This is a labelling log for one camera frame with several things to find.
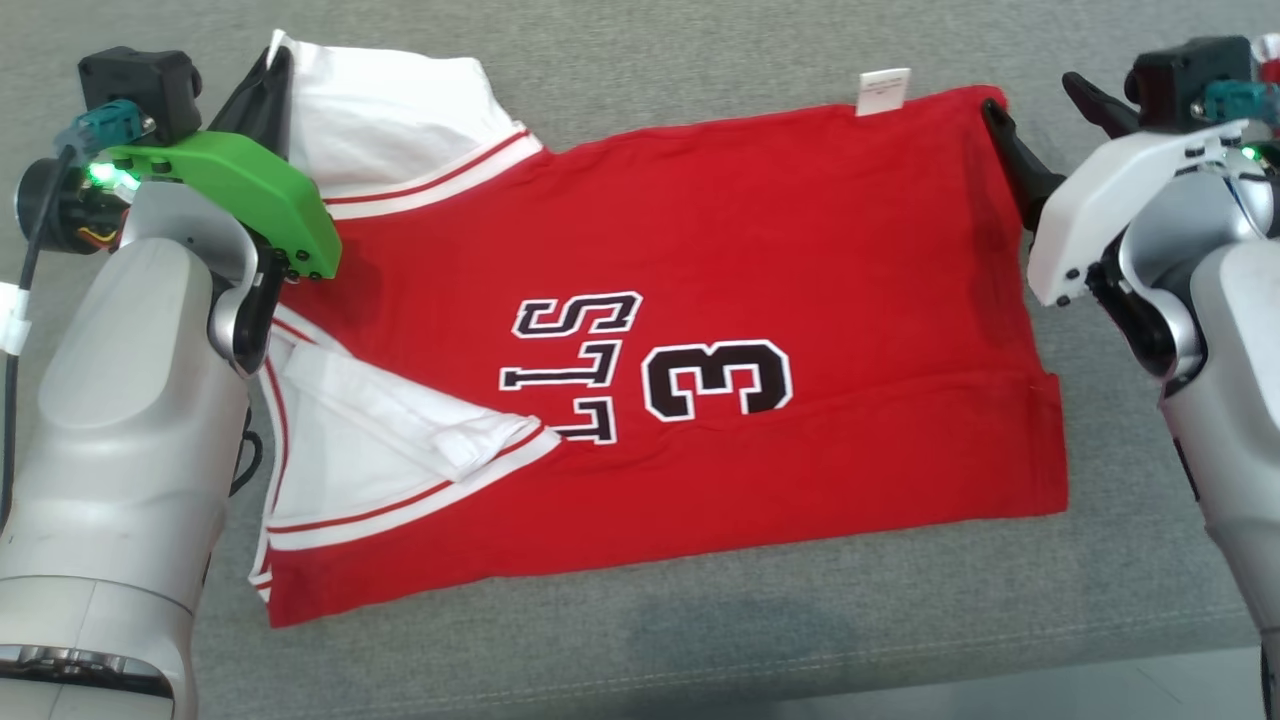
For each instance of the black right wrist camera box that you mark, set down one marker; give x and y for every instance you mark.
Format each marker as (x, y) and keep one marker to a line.
(1185, 75)

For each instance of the teal camera connector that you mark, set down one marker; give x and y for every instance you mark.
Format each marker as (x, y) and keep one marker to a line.
(1235, 100)
(100, 125)

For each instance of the teal right camera connector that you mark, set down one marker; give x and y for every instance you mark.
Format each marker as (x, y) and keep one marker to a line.
(1235, 100)

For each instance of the black left wrist cylinder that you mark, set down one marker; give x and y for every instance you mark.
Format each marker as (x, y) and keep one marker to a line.
(55, 205)

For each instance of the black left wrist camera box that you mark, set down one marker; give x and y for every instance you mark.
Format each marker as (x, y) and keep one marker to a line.
(145, 85)

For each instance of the red white numbered jersey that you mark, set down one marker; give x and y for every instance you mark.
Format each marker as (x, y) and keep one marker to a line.
(700, 250)

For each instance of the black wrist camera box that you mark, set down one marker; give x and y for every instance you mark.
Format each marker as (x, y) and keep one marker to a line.
(1185, 75)
(145, 85)

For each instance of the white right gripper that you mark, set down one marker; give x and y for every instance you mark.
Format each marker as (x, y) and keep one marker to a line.
(1090, 210)

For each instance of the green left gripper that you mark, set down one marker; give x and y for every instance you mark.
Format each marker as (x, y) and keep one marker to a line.
(250, 185)

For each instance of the teal left camera connector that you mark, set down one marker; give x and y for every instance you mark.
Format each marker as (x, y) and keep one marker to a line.
(100, 125)

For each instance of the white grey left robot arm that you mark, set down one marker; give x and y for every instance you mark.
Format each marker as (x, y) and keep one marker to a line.
(120, 450)

